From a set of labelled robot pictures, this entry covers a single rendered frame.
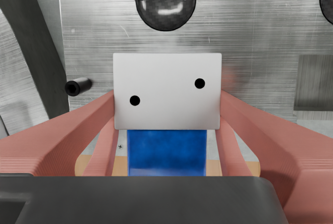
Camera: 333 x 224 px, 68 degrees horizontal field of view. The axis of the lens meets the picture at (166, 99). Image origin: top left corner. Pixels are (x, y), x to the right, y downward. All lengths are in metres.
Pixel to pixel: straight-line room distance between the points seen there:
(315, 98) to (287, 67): 0.05
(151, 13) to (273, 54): 0.08
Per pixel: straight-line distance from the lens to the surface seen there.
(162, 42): 0.16
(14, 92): 0.25
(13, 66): 0.25
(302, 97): 0.21
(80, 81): 0.16
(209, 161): 0.28
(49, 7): 0.29
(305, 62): 0.20
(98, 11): 0.17
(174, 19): 0.16
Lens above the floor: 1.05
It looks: 76 degrees down
